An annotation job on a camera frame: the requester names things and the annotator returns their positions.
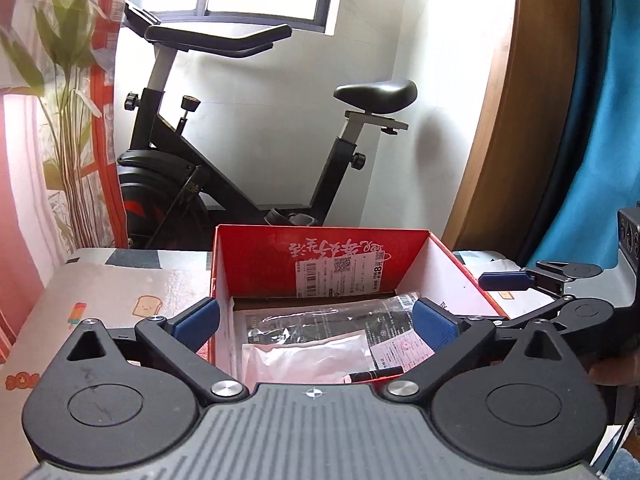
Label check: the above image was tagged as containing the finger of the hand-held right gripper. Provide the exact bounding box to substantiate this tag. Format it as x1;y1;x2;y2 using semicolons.
478;261;603;297
492;296;616;333

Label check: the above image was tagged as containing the red cardboard box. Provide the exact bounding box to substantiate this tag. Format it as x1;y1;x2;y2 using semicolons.
207;224;511;386

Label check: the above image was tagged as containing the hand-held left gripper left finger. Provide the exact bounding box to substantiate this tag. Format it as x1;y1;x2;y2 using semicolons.
50;297;249;407

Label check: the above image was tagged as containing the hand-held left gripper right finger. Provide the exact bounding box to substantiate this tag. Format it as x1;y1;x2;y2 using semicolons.
382;297;588;406

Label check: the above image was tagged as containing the blue curtain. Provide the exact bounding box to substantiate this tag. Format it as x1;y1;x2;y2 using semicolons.
530;0;640;266

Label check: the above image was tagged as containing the black pen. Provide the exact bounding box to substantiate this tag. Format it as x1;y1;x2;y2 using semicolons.
348;366;405;385

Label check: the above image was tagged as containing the printed tablecloth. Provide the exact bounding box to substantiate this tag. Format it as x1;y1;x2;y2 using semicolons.
0;247;526;466

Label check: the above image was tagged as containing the wooden door frame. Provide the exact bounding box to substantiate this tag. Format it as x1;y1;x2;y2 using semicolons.
442;0;581;251

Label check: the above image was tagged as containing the plant printed wall cloth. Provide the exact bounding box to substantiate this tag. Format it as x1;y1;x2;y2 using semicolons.
0;0;131;361

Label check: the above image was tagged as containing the black exercise bike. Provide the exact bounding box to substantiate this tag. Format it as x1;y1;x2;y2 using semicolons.
116;0;418;251

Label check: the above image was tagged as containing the person's right hand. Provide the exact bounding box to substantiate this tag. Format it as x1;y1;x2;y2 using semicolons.
587;347;640;387

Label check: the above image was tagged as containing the black item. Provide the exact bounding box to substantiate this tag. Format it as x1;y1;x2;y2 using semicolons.
235;294;436;361

